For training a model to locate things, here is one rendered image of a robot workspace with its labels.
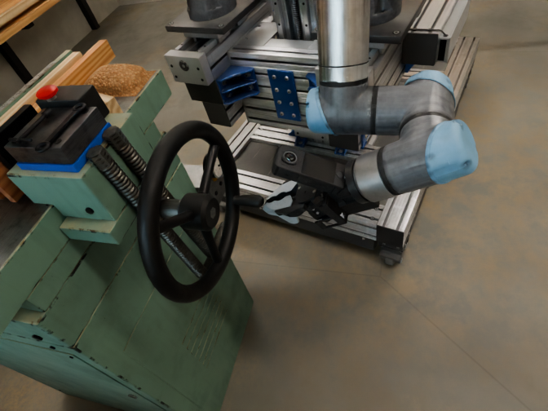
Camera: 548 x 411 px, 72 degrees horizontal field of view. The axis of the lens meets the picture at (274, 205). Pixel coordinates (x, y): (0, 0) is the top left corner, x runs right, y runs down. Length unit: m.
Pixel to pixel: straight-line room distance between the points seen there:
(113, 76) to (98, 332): 0.47
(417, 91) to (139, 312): 0.65
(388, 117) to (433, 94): 0.07
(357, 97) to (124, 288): 0.54
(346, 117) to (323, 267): 0.94
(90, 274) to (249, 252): 0.94
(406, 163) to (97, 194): 0.41
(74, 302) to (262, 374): 0.78
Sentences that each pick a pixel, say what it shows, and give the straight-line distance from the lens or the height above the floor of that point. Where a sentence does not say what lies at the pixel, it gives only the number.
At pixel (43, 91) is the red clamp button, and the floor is 1.02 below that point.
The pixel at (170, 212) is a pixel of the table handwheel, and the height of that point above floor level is 0.82.
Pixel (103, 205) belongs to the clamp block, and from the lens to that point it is 0.57.
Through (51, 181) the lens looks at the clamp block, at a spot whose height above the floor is 0.95.
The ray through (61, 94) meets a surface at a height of 1.01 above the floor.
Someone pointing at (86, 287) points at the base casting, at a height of 0.76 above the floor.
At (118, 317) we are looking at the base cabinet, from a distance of 0.78.
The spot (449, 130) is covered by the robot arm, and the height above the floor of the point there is 0.92.
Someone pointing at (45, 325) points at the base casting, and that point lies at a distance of 0.67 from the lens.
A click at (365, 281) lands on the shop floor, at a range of 1.42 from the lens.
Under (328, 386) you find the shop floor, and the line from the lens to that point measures 1.29.
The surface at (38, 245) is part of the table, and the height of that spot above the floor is 0.88.
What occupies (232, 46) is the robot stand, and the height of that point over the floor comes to 0.73.
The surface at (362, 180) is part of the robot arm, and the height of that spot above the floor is 0.84.
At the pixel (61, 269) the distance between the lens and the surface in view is 0.66.
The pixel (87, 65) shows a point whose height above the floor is 0.93.
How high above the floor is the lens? 1.24
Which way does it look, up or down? 47 degrees down
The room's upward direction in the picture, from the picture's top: 17 degrees counter-clockwise
